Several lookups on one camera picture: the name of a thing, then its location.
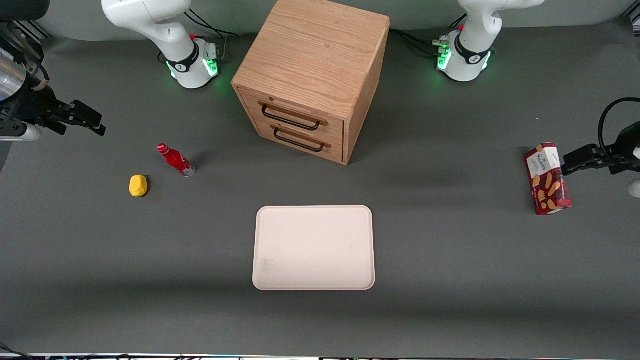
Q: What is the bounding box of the black left base cable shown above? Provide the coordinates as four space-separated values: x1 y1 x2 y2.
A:
389 28 447 57

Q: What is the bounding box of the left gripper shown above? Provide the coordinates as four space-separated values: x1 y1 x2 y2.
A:
562 122 640 176

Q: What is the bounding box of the black metal drawer handle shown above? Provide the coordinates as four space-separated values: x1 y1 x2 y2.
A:
270 125 332 153
258 100 329 132

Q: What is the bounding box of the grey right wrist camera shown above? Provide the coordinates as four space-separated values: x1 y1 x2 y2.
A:
0 122 42 143

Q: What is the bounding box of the small red coke bottle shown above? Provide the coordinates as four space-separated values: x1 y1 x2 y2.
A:
157 143 196 178

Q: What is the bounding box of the black looped gripper cable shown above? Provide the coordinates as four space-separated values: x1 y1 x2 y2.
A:
598 97 640 162

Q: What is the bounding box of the black right base cable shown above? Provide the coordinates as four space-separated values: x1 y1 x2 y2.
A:
184 9 241 39

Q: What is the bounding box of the aluminium frame rail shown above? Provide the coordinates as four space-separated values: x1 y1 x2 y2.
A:
0 19 52 42

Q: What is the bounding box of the yellow lemon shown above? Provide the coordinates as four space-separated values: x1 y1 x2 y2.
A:
129 174 149 198

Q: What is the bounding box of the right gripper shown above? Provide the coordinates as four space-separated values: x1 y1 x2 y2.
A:
0 85 107 137

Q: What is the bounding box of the wooden two-drawer cabinet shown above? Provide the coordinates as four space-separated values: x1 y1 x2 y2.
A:
231 0 391 166

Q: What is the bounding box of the wooden drawer front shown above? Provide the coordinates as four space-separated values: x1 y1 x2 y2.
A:
250 117 345 165
236 86 346 144

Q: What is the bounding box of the black base cable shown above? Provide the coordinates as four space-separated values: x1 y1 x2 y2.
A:
184 9 241 39
389 28 447 57

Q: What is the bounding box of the red cookie box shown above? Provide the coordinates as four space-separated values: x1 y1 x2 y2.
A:
524 142 573 216

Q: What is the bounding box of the beige rectangular tray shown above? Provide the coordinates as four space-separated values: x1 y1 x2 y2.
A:
252 205 376 291

